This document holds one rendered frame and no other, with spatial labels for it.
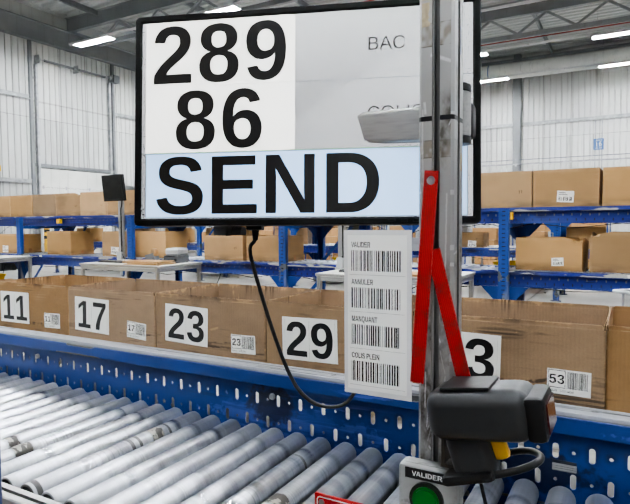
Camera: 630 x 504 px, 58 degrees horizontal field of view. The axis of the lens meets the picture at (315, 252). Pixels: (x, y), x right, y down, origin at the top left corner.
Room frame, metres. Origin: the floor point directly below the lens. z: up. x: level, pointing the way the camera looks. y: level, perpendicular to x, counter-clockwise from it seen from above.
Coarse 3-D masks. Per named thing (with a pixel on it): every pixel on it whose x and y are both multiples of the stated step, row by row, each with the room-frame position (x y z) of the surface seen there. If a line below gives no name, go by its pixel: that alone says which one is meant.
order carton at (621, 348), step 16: (608, 320) 1.14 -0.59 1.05; (624, 320) 1.33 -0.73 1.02; (608, 336) 1.09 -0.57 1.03; (624, 336) 1.07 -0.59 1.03; (608, 352) 1.09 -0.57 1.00; (624, 352) 1.07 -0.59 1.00; (608, 368) 1.09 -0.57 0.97; (624, 368) 1.07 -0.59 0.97; (608, 384) 1.09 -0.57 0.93; (624, 384) 1.07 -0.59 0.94; (608, 400) 1.09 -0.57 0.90; (624, 400) 1.07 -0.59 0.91
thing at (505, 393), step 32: (448, 384) 0.58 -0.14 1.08; (480, 384) 0.56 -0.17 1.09; (512, 384) 0.56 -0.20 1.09; (544, 384) 0.56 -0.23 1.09; (448, 416) 0.56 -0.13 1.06; (480, 416) 0.54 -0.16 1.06; (512, 416) 0.53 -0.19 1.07; (544, 416) 0.52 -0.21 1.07; (448, 448) 0.58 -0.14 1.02; (480, 448) 0.56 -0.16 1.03; (448, 480) 0.57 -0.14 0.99; (480, 480) 0.55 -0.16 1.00
